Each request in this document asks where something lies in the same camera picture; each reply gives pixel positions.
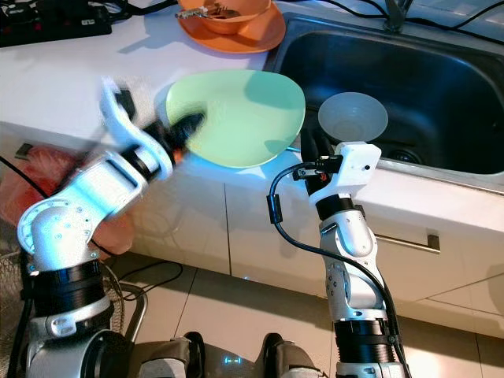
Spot white ceramic bowl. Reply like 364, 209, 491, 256
317, 92, 389, 143

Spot light green plate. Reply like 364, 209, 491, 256
165, 69, 306, 169

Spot white kitchen cabinet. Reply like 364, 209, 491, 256
0, 134, 504, 347

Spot orange plate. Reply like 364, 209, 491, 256
177, 4, 287, 54

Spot stainless steel sink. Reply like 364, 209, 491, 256
266, 16, 504, 190

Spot chrome sink faucet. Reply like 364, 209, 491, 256
384, 0, 410, 34

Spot black power strip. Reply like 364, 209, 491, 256
0, 4, 115, 46

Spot grey right robot leg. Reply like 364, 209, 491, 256
264, 335, 324, 378

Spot grey robot leg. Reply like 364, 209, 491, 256
142, 332, 209, 378
264, 335, 324, 378

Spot grey left robot leg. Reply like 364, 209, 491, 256
142, 332, 209, 378

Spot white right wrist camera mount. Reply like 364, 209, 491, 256
315, 142, 380, 198

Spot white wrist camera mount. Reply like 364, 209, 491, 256
98, 75, 174, 178
315, 142, 380, 198

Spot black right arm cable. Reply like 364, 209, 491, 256
268, 161, 402, 347

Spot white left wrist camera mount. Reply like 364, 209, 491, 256
98, 75, 174, 178

